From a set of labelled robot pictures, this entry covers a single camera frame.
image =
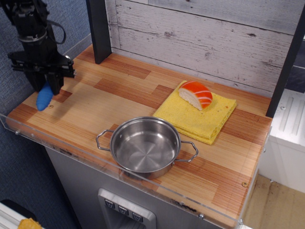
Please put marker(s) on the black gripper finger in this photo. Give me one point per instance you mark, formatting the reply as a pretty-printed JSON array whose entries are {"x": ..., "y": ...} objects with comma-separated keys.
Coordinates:
[
  {"x": 36, "y": 79},
  {"x": 56, "y": 82}
]

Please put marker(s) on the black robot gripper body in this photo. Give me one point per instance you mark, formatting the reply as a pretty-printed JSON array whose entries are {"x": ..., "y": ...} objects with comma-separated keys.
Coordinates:
[{"x": 43, "y": 57}]

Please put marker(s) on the blue handled metal spoon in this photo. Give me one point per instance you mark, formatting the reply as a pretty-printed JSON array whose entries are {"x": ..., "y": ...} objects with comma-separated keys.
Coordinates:
[{"x": 44, "y": 99}]

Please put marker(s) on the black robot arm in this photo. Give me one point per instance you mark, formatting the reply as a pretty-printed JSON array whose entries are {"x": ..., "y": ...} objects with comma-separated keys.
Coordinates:
[{"x": 30, "y": 18}]

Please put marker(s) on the stainless steel pot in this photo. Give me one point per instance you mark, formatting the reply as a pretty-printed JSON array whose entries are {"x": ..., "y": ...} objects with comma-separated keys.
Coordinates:
[{"x": 146, "y": 146}]

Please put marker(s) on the clear acrylic table guard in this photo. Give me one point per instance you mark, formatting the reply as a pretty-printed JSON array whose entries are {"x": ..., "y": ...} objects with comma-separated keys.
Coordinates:
[{"x": 208, "y": 183}]

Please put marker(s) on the grey cabinet with buttons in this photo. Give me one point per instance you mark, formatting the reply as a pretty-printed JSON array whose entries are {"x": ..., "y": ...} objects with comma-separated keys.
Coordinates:
[{"x": 102, "y": 199}]

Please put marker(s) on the salmon nigiri sushi toy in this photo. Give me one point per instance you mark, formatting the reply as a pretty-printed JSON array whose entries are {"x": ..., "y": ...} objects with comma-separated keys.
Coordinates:
[{"x": 196, "y": 94}]

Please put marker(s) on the yellow object at corner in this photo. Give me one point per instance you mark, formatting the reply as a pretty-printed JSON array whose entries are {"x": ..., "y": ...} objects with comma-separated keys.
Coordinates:
[{"x": 29, "y": 224}]

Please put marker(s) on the yellow folded cloth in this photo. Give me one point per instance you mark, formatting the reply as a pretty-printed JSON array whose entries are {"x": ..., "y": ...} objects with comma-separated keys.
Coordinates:
[{"x": 203, "y": 125}]

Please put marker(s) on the white ridged appliance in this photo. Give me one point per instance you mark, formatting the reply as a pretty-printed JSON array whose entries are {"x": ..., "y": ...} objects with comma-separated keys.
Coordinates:
[{"x": 283, "y": 159}]

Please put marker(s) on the black right vertical post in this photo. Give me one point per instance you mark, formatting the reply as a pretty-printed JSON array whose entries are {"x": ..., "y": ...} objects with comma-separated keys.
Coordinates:
[{"x": 287, "y": 66}]

